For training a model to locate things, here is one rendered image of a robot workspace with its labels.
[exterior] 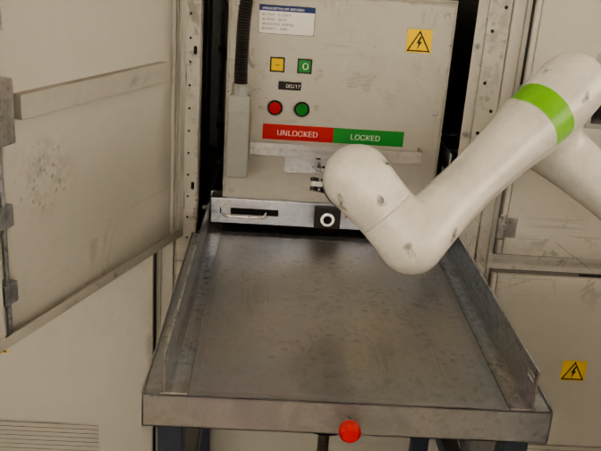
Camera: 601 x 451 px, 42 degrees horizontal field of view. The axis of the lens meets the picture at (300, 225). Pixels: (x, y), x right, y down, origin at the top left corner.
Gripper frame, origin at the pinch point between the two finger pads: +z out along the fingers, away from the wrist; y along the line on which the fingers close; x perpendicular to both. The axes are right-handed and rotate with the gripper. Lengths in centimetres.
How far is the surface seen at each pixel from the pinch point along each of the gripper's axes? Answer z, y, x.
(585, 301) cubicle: 24, 62, -22
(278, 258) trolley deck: 11.0, -11.0, -15.1
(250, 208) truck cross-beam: 23.6, -17.8, -4.4
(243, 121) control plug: 6.7, -19.9, 13.3
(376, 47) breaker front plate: 11.8, 7.8, 31.7
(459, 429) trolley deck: -40, 17, -38
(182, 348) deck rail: -29.0, -26.6, -29.0
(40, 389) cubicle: 35, -67, -51
